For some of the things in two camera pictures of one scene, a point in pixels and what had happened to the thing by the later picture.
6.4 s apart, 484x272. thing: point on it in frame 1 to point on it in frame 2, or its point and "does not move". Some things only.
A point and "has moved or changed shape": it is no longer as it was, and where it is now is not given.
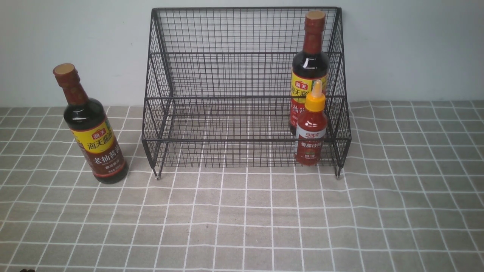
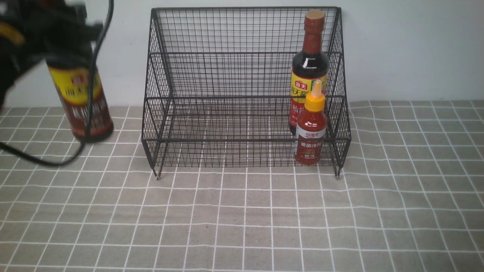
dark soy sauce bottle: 86,118 has moved or changed shape
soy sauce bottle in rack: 312,65 does not move
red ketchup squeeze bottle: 312,130 does not move
